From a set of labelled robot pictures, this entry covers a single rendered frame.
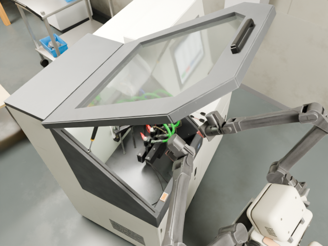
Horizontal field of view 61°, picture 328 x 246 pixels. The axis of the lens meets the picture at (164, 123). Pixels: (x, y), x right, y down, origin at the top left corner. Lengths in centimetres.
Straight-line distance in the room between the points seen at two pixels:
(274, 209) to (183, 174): 39
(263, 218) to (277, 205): 8
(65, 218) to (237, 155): 180
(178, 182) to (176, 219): 14
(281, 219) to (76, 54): 138
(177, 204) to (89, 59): 101
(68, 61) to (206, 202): 177
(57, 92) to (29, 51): 337
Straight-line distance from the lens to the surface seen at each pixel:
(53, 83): 161
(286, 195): 129
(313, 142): 135
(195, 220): 265
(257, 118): 134
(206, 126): 152
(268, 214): 124
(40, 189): 307
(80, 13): 514
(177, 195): 108
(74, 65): 169
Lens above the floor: 247
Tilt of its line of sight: 50 degrees down
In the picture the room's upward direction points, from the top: 3 degrees counter-clockwise
